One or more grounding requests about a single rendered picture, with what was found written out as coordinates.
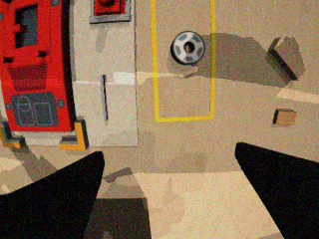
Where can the black wheel with grey rim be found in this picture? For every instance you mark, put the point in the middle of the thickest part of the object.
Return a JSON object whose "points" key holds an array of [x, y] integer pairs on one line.
{"points": [[194, 41]]}

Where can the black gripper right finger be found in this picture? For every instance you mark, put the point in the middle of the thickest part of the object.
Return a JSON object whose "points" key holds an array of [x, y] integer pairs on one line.
{"points": [[287, 185]]}

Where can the yellow rectangular outline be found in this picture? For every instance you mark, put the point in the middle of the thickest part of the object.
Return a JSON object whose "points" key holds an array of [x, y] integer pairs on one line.
{"points": [[156, 67]]}

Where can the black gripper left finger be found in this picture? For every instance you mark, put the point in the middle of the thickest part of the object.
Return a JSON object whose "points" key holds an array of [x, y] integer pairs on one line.
{"points": [[56, 207]]}

